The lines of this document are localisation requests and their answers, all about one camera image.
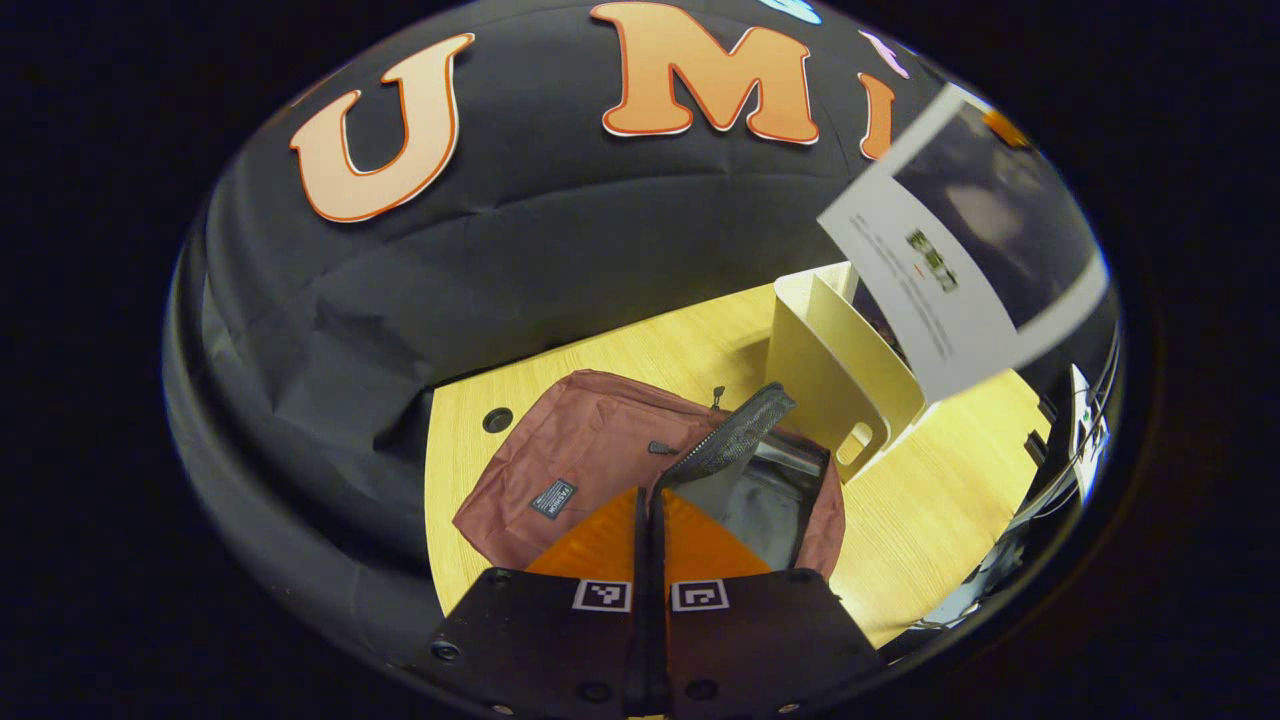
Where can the grey cover book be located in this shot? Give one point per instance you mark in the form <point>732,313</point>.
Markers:
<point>930,290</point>

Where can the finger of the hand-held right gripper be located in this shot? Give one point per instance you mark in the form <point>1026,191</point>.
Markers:
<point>1003,128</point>

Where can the white bookshelf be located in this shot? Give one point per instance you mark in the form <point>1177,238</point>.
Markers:
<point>820,370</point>

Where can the white electronic device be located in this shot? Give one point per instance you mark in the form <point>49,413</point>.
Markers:
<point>1085,420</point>

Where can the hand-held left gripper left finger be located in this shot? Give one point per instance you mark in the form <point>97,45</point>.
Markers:
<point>550,640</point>

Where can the maroon schoolbag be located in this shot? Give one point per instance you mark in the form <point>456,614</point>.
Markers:
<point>590,440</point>

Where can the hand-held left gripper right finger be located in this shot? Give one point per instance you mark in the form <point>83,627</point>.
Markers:
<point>760,640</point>

